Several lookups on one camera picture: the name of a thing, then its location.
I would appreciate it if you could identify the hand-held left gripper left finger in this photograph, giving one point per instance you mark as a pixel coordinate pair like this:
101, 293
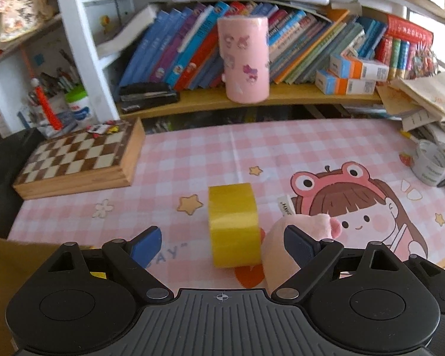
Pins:
146, 244

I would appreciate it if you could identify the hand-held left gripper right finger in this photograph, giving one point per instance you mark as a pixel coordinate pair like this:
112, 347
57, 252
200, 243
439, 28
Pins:
300, 244

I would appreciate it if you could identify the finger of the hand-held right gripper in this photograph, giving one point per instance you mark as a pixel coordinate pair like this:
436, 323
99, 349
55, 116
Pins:
422, 269

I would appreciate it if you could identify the pink plush pig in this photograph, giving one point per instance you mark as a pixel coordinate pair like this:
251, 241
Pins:
278, 244

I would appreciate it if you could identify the yellow tape roll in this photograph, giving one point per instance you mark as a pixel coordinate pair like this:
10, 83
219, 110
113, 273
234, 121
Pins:
233, 226

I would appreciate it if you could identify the yellow cardboard box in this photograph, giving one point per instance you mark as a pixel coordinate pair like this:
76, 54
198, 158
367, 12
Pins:
7, 274

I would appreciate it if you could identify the pink checked cloth desktop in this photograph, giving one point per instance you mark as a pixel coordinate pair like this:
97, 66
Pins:
193, 155

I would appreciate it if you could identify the grey tape roll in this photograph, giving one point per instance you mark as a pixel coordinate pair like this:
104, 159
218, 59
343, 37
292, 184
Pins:
430, 163

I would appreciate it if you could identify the wooden chessboard box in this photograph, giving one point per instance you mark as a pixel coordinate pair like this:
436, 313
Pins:
78, 163

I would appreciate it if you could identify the black stapler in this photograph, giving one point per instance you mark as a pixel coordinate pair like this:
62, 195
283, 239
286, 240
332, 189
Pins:
148, 98

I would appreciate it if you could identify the white jar green lid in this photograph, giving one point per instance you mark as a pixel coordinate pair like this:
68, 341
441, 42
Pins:
81, 107

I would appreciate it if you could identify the pen holder with pens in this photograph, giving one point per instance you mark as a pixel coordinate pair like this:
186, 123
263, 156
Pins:
52, 115

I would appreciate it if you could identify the pile of papers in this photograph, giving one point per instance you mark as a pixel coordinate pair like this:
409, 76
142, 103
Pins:
422, 100

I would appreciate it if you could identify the red tassel ornament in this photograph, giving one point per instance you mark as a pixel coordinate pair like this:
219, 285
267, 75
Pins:
46, 107

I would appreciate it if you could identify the pink printed cylinder cup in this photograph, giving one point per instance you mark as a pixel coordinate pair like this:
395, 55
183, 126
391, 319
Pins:
244, 59

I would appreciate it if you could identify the row of colourful books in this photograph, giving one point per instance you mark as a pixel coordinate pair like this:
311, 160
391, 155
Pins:
193, 44

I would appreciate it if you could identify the lollipop bundle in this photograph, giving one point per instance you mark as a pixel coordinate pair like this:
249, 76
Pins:
424, 61

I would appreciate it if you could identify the white bookshelf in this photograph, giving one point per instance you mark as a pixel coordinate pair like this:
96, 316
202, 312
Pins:
78, 44

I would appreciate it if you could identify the thick white book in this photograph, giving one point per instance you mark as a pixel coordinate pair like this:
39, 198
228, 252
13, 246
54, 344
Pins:
126, 31

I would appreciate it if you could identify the floral cloth doll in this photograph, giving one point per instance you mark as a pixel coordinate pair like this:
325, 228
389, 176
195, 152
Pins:
15, 11

